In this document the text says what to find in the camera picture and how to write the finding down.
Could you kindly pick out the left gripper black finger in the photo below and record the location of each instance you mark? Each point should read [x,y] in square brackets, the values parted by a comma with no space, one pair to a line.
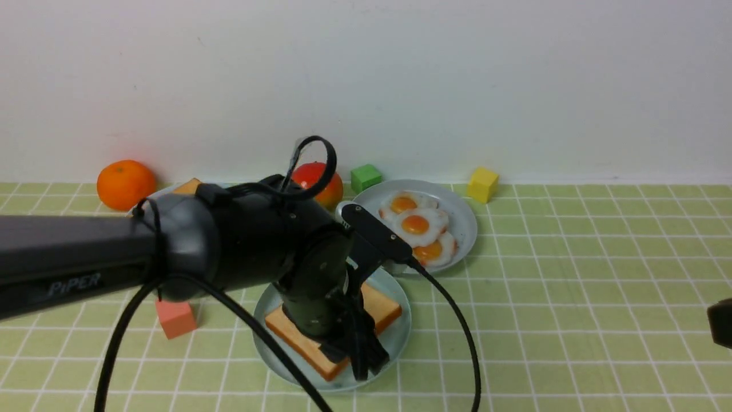
[335,349]
[366,353]

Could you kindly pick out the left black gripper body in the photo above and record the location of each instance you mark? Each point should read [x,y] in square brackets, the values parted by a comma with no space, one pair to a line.
[324,303]

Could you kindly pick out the toast slice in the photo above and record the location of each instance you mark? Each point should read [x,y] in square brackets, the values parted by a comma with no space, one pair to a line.
[187,188]
[381,309]

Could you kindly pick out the fried egg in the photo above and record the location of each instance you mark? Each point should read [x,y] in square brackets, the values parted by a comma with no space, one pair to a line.
[438,253]
[420,227]
[400,201]

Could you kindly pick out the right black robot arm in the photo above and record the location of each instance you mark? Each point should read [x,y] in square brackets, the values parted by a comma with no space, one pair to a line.
[719,317]

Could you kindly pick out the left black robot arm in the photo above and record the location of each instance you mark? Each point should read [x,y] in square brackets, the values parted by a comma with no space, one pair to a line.
[214,241]

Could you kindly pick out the teal front plate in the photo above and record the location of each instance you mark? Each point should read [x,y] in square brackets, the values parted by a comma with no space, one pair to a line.
[394,338]

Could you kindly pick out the red yellow apple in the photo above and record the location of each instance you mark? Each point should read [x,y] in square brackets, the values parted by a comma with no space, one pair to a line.
[307,175]

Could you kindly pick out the green cube block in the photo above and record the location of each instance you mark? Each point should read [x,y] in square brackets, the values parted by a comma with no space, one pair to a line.
[364,177]

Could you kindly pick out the salmon cube block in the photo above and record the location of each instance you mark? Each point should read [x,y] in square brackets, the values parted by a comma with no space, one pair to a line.
[176,318]

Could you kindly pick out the grey blue egg plate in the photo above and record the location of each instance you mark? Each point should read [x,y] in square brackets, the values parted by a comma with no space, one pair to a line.
[462,222]

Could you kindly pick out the blue bread plate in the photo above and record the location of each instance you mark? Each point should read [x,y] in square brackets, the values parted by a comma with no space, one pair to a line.
[166,190]

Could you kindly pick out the yellow cube block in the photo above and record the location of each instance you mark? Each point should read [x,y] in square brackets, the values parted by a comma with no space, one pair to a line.
[482,185]

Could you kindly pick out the orange tangerine fruit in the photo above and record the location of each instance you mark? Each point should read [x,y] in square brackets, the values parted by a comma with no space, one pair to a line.
[122,184]

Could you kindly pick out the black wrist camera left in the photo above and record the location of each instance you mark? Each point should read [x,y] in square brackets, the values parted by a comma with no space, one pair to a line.
[375,233]

